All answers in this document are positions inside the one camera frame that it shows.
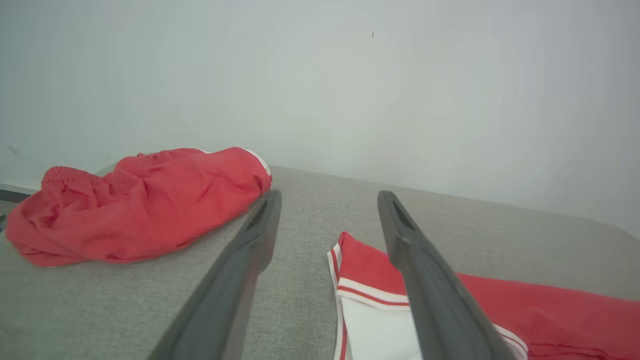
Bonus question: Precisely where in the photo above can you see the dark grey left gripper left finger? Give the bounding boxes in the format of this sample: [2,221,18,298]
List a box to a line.
[147,189,283,360]

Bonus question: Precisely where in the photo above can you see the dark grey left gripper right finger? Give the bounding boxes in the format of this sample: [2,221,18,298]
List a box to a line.
[377,190,517,360]

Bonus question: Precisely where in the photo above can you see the red shirt with white sleeves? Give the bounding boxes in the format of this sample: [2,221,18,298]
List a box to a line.
[327,231,640,360]

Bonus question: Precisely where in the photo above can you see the red shorts with white stripe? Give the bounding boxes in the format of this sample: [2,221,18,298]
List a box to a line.
[5,146,273,268]

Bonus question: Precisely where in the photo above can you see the white and black wall baseboard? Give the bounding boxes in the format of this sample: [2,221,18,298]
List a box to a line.
[0,182,38,205]

